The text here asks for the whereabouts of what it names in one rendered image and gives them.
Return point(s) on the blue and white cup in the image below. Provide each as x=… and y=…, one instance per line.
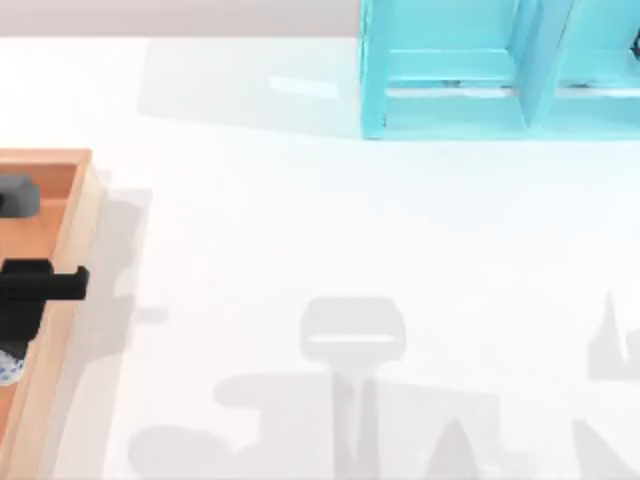
x=9, y=370

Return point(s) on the shallow salmon-coloured box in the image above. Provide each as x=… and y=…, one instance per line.
x=75, y=225

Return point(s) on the grey rounded box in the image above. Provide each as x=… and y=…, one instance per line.
x=20, y=197

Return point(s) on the light blue rack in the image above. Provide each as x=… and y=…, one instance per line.
x=450, y=120

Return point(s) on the small black object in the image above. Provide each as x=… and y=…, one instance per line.
x=636, y=50

